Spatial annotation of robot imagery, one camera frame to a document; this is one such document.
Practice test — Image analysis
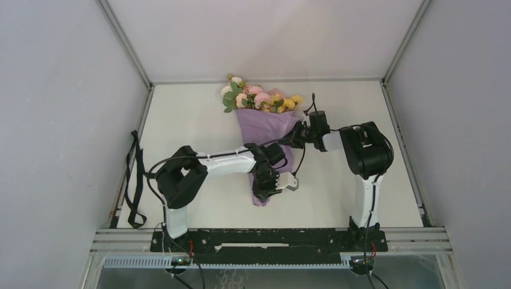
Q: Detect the yellow rose stem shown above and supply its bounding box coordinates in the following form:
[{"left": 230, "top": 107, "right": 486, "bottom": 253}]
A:
[{"left": 262, "top": 94, "right": 303, "bottom": 114}]

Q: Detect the white slotted cable duct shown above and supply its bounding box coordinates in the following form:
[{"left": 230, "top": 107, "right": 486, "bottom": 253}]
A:
[{"left": 103, "top": 256, "right": 351, "bottom": 269}]

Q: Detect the white rose stem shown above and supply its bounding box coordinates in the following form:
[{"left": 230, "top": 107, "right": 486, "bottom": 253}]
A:
[{"left": 220, "top": 74, "right": 246, "bottom": 113}]

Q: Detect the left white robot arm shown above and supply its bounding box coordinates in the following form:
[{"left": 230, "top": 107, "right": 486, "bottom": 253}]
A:
[{"left": 146, "top": 138, "right": 299, "bottom": 251}]

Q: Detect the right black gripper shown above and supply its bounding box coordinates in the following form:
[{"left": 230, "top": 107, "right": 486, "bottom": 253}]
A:
[{"left": 278, "top": 120, "right": 316, "bottom": 149}]

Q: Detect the pink rose stem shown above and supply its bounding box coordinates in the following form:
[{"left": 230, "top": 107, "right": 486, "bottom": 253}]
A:
[{"left": 233, "top": 85, "right": 272, "bottom": 112}]

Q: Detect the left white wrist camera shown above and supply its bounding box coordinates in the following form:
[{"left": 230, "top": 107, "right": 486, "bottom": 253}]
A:
[{"left": 276, "top": 172, "right": 299, "bottom": 191}]

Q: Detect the black ribbon strap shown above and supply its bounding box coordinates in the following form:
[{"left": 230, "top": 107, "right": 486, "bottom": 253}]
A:
[{"left": 124, "top": 129, "right": 148, "bottom": 230}]

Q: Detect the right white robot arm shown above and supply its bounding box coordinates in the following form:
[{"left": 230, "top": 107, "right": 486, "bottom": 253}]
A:
[{"left": 285, "top": 95, "right": 394, "bottom": 250}]

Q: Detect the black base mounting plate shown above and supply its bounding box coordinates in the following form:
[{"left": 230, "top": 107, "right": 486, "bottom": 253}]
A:
[{"left": 149, "top": 228, "right": 388, "bottom": 263}]

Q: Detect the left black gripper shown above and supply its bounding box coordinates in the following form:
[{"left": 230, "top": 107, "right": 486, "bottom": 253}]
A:
[{"left": 252, "top": 169, "right": 282, "bottom": 202}]

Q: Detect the pink wrapping paper sheet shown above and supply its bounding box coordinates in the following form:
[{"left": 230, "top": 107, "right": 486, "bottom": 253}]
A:
[{"left": 234, "top": 89, "right": 299, "bottom": 207}]

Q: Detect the aluminium frame rail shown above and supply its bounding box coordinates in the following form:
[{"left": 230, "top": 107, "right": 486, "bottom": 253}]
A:
[{"left": 90, "top": 228, "right": 453, "bottom": 255}]

